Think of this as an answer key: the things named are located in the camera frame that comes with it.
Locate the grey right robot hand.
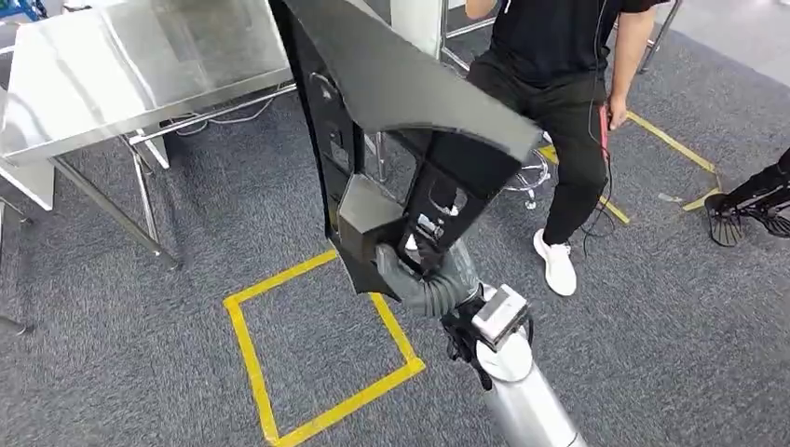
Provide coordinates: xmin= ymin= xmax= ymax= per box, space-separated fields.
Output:
xmin=375 ymin=237 xmax=483 ymax=304

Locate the black car body panel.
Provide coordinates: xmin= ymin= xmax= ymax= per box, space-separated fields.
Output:
xmin=268 ymin=0 xmax=546 ymax=304

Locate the red handheld controller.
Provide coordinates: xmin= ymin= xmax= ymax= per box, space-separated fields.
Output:
xmin=597 ymin=103 xmax=613 ymax=163

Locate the chrome stool with black seat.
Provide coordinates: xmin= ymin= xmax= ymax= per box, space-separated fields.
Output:
xmin=502 ymin=146 xmax=554 ymax=212

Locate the white pillar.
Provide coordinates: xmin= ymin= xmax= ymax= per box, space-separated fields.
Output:
xmin=388 ymin=0 xmax=445 ymax=61

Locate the person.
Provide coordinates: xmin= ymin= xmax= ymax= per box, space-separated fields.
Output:
xmin=462 ymin=0 xmax=672 ymax=299

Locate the steel table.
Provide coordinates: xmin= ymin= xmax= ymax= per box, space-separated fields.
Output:
xmin=0 ymin=0 xmax=299 ymax=274

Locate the black humanoid robot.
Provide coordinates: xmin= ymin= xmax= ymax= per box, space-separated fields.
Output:
xmin=703 ymin=145 xmax=790 ymax=250

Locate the black wrist cable bundle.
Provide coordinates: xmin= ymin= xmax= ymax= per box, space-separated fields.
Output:
xmin=440 ymin=301 xmax=536 ymax=394

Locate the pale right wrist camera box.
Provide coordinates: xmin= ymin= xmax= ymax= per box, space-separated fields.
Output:
xmin=471 ymin=283 xmax=533 ymax=354

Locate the white cable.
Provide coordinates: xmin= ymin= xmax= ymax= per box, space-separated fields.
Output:
xmin=175 ymin=93 xmax=280 ymax=138

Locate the black controller cable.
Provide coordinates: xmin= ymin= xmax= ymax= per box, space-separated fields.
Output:
xmin=579 ymin=0 xmax=620 ymax=258

